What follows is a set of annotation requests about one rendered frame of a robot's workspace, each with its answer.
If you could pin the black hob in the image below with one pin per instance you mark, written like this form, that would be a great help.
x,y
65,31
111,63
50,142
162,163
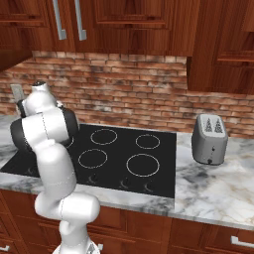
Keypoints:
x,y
132,149

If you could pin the grey toaster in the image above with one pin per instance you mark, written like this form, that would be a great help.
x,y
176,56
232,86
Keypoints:
x,y
208,145

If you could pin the brown wooden cupboard door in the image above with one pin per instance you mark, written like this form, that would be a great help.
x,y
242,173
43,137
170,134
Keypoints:
x,y
29,26
139,26

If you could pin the brown wooden drawer front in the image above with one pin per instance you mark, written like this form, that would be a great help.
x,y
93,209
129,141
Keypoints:
x,y
132,231
20,225
215,239

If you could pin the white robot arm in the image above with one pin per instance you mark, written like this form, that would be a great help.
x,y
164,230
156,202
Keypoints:
x,y
53,165

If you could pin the black hob knob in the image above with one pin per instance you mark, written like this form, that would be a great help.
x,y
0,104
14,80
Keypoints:
x,y
150,187
125,183
94,179
33,171

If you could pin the brown wooden cupboard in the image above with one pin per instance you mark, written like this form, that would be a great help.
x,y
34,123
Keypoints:
x,y
225,46

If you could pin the grey wall socket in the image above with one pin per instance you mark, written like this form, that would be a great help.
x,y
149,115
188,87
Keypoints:
x,y
16,94

